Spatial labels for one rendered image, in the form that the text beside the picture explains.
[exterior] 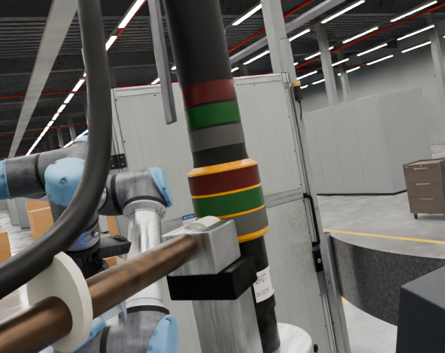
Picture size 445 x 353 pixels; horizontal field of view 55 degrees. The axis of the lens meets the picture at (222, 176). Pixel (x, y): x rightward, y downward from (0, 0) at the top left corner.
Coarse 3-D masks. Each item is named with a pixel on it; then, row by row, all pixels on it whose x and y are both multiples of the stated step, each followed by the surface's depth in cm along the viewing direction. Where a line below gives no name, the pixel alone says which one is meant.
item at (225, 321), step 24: (216, 240) 21; (192, 264) 21; (216, 264) 21; (240, 264) 22; (192, 288) 22; (216, 288) 21; (240, 288) 21; (216, 312) 23; (240, 312) 22; (216, 336) 23; (240, 336) 22; (288, 336) 27
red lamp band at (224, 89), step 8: (216, 80) 24; (224, 80) 24; (232, 80) 25; (184, 88) 25; (192, 88) 24; (200, 88) 24; (208, 88) 24; (216, 88) 24; (224, 88) 24; (232, 88) 25; (184, 96) 25; (192, 96) 24; (200, 96) 24; (208, 96) 24; (216, 96) 24; (224, 96) 24; (232, 96) 25; (184, 104) 25; (192, 104) 24
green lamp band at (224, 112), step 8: (216, 104) 24; (224, 104) 24; (232, 104) 25; (184, 112) 25; (192, 112) 24; (200, 112) 24; (208, 112) 24; (216, 112) 24; (224, 112) 24; (232, 112) 25; (192, 120) 25; (200, 120) 24; (208, 120) 24; (216, 120) 24; (224, 120) 24; (232, 120) 25; (240, 120) 25; (192, 128) 25
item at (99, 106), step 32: (96, 0) 17; (96, 32) 17; (96, 64) 17; (96, 96) 17; (96, 128) 17; (96, 160) 16; (96, 192) 16; (64, 224) 14; (32, 256) 13; (64, 256) 14; (0, 288) 12; (32, 288) 14; (64, 288) 14; (64, 352) 14
